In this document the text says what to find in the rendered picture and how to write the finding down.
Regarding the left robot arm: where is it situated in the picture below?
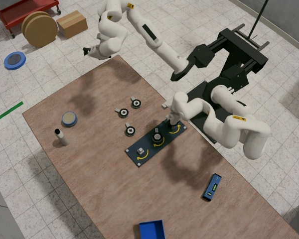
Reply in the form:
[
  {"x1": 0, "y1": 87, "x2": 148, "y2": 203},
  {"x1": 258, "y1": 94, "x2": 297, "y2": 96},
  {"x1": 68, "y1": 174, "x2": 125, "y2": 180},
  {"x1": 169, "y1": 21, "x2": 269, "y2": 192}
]
[{"x1": 161, "y1": 85, "x2": 271, "y2": 160}]

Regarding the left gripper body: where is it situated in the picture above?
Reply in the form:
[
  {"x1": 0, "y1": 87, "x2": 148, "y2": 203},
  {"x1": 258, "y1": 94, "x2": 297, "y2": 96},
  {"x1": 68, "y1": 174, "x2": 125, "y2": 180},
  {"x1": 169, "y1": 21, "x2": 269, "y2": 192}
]
[{"x1": 167, "y1": 111, "x2": 182, "y2": 125}]

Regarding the blue box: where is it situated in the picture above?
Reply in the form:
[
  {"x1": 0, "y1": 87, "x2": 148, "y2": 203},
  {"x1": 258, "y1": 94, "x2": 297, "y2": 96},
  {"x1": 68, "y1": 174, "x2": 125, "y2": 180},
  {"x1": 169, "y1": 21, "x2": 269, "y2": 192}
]
[{"x1": 139, "y1": 220, "x2": 165, "y2": 239}]

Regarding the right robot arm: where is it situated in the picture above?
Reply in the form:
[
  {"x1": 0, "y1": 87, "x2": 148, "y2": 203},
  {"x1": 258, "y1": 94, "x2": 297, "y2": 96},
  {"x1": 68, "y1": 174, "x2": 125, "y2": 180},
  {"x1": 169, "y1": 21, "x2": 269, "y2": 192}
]
[{"x1": 95, "y1": 0, "x2": 189, "y2": 75}]

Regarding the white plastic bottle with black cap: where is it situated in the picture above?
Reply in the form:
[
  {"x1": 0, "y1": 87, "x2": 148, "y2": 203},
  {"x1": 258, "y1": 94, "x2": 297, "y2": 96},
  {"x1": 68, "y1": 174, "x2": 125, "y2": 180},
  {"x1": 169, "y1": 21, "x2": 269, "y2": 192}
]
[{"x1": 54, "y1": 129, "x2": 69, "y2": 146}]

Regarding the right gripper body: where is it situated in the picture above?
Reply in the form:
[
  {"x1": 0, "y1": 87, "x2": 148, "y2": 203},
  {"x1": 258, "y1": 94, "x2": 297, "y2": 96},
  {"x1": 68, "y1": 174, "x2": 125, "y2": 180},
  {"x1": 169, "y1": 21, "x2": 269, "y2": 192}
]
[{"x1": 88, "y1": 45, "x2": 109, "y2": 60}]

